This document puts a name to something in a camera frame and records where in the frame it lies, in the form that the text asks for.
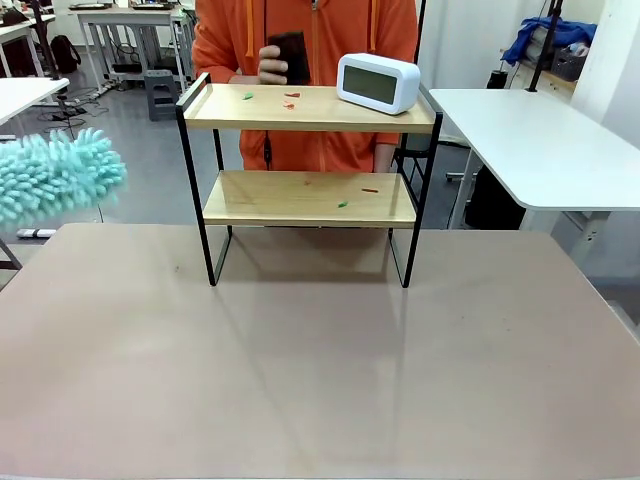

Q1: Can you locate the person's right hand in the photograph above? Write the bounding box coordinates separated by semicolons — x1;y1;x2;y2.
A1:
258;44;291;86

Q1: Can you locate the black cup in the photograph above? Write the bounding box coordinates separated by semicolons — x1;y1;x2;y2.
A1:
267;30;312;86

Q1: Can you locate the teal chenille duster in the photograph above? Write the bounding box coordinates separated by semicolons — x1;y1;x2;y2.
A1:
0;127;129;234

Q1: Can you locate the person's left forearm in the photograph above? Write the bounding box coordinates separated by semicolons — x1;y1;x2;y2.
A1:
373;144;397;174

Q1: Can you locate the person in orange hoodie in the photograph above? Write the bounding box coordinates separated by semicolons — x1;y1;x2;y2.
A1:
191;0;419;174

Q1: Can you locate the white digital clock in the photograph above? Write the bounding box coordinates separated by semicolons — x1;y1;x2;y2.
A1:
335;53;422;117

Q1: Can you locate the grey step stool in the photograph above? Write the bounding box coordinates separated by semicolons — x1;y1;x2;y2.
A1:
143;69;179;122

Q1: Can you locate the white background desk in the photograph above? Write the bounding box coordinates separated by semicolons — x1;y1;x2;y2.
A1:
74;2;197;97

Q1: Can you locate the thin black pole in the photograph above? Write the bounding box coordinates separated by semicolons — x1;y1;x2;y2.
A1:
417;0;427;87

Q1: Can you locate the black backpack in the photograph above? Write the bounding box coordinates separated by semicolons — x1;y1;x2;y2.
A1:
49;34;82;75

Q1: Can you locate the small white table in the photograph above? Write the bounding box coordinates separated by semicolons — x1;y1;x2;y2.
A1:
0;77;70;127

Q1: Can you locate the black bin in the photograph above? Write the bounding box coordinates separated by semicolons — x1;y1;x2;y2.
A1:
463;164;527;231

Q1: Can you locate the large white table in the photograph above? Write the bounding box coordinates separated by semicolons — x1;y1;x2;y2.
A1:
428;88;640;274

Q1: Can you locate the black stand pole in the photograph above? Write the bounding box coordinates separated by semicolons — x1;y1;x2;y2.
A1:
527;0;564;94

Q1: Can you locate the blue cloth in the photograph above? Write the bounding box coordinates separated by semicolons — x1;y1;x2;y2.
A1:
501;16;599;67

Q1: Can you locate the grey crate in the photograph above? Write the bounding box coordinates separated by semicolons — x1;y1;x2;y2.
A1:
549;44;589;81

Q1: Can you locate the two-tier wooden shelf black frame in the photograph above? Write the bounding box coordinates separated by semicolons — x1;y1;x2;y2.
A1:
175;72;444;289

